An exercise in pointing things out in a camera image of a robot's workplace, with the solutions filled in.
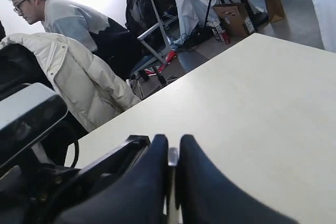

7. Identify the grey office chair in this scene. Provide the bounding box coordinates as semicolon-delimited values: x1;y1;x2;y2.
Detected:
125;0;172;76

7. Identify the cardboard box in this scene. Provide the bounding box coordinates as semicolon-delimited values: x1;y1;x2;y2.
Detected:
213;3;256;38

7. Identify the silver table knife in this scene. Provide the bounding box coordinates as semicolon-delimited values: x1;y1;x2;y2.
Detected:
166;147;180;223

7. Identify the grey camera box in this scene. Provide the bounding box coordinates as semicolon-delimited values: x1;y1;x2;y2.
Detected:
1;83;68;168

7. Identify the white puffer jacket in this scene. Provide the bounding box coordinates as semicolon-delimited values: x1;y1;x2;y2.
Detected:
1;33;141;132

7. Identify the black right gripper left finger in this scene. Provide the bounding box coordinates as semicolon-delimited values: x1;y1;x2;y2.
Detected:
55;134;168;223

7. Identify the brown paper bag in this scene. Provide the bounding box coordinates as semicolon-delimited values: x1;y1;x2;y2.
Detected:
265;0;286;23

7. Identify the man with glasses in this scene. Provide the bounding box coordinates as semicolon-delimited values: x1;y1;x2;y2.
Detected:
10;0;142;80

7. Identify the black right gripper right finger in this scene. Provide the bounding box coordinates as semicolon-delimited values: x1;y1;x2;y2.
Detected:
175;135;296;223

